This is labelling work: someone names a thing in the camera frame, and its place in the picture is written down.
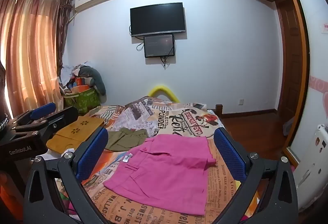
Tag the grey-blue bag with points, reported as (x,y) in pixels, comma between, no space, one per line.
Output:
(288,126)

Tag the brown patterned curtain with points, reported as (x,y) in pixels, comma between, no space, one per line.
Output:
(64,24)

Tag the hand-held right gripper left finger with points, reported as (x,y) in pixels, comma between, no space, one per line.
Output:
(93,152)

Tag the brown wooden door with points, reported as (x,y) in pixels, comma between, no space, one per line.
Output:
(289,60)

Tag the green patterned bag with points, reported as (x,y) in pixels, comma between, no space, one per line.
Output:
(82,101)

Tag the pile of white cloths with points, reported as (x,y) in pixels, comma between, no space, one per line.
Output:
(68,70)

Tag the wooden lap tray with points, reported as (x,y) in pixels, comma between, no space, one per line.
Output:
(69,134)

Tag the newspaper print blanket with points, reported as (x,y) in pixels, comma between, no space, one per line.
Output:
(179,116)

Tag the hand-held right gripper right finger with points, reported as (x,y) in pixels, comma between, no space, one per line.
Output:
(228,152)

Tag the wooden bed post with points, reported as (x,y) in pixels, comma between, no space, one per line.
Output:
(219,111)

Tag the black wall television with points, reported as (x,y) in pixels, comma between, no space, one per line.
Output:
(157,19)

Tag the white wardrobe sliding door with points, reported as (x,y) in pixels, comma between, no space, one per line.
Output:
(312,60)

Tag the orange curtain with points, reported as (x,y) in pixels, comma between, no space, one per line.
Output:
(28,47)

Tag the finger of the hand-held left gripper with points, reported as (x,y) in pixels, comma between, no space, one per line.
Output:
(43,110)
(64,117)

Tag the small black wall monitor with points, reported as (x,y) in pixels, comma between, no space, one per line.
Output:
(158,45)

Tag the pink pants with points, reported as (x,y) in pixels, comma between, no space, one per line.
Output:
(164,175)

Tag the olive green pants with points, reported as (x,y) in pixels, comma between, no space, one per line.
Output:
(125,139)

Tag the white wall socket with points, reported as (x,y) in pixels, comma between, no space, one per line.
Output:
(240,101)

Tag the yellow foam tube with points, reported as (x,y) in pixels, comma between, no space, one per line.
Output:
(160,88)

